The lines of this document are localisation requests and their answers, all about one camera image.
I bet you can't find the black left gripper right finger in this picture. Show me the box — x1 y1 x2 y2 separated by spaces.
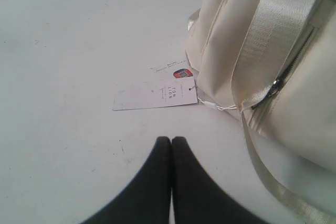
171 136 286 223

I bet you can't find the white paper hang tag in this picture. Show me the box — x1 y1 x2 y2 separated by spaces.
112 59 198 111

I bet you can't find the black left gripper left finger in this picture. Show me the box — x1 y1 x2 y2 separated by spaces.
83 136 172 223

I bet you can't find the cream fabric duffel bag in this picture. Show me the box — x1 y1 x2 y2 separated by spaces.
185 0 335 223

